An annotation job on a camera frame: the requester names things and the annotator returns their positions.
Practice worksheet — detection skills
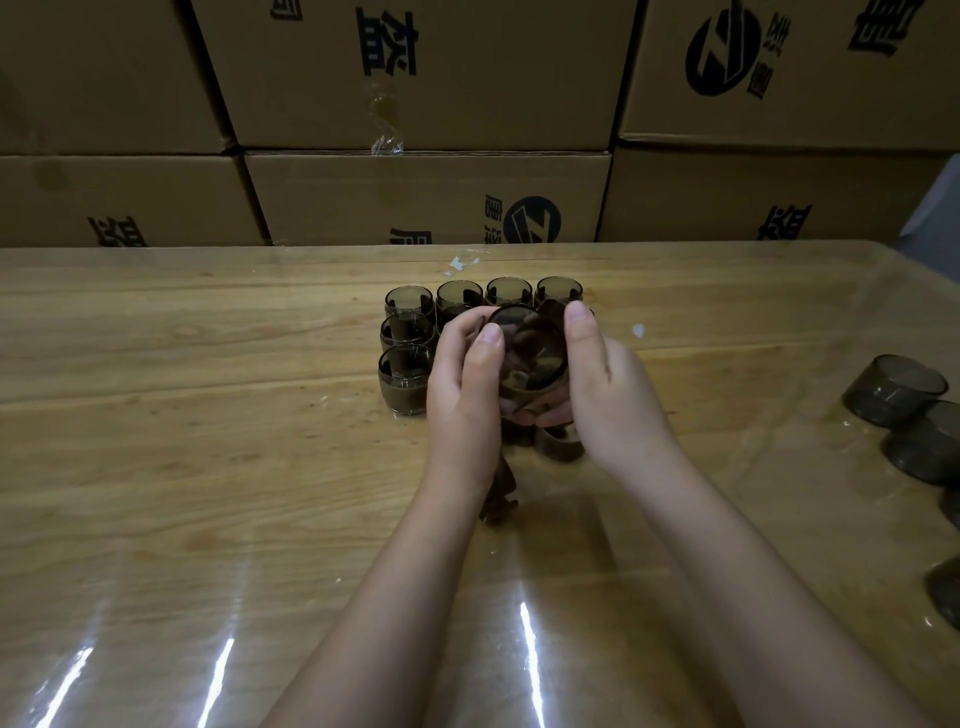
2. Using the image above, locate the person's left hand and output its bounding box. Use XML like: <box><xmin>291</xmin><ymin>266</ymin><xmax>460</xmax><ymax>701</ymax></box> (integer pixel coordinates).
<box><xmin>425</xmin><ymin>305</ymin><xmax>506</xmax><ymax>500</ymax></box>

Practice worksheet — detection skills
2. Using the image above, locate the cluster of smoky glass cups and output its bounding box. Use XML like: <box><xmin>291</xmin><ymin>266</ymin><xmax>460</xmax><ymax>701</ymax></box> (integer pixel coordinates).
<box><xmin>842</xmin><ymin>354</ymin><xmax>960</xmax><ymax>631</ymax></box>

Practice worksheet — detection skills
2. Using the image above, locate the person's right hand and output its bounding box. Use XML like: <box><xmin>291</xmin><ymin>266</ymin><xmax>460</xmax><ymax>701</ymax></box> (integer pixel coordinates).
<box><xmin>533</xmin><ymin>299</ymin><xmax>689</xmax><ymax>487</ymax></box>

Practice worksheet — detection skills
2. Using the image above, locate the person's left forearm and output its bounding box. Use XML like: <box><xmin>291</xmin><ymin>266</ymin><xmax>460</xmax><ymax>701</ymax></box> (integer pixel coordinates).
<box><xmin>258</xmin><ymin>479</ymin><xmax>500</xmax><ymax>728</ymax></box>

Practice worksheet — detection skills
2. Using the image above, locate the stack of brown cardboard boxes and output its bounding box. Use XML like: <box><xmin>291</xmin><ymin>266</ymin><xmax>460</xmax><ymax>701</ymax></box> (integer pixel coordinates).
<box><xmin>0</xmin><ymin>0</ymin><xmax>960</xmax><ymax>249</ymax></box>

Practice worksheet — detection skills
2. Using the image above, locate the person's right forearm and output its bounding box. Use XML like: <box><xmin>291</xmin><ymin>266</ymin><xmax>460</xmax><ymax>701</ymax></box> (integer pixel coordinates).
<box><xmin>622</xmin><ymin>449</ymin><xmax>939</xmax><ymax>728</ymax></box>

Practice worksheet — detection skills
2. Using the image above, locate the pile of brown sleeve rings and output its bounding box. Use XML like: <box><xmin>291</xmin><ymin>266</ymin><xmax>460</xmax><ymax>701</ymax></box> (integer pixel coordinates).
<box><xmin>479</xmin><ymin>416</ymin><xmax>588</xmax><ymax>526</ymax></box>

